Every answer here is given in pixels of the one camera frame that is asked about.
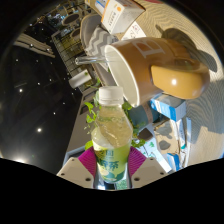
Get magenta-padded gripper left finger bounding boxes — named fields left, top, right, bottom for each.
left=56, top=146, right=98, bottom=189

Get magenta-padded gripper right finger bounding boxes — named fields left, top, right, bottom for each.
left=128, top=146, right=168, bottom=189

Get green-labelled clear drink bottle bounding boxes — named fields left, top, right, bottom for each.
left=90, top=85, right=134, bottom=184

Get printed paper sheets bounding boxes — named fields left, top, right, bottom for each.
left=142, top=116, right=193, bottom=172

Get group of ceiling lights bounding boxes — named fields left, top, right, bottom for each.
left=12, top=39, right=78, bottom=135

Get green potted plant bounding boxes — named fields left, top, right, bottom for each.
left=82, top=77, right=148, bottom=152

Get small blue white box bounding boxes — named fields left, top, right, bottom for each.
left=149, top=92, right=188, bottom=123

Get brown ceramic mug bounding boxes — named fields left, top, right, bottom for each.
left=103, top=36, right=212, bottom=109

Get clear stirring straw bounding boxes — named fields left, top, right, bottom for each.
left=74, top=55, right=112, bottom=66

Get wooden lattice partition screen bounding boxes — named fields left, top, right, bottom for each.
left=50, top=29, right=88, bottom=88

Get grey white zigzag pillow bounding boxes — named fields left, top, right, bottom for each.
left=84, top=26, right=120, bottom=58

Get colourful printed brochure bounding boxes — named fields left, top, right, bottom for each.
left=120, top=21, right=148, bottom=41

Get group of dining chairs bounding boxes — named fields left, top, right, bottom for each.
left=45, top=4, right=88, bottom=38

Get white orange cardboard box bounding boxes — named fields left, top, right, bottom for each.
left=100, top=0, right=147, bottom=36

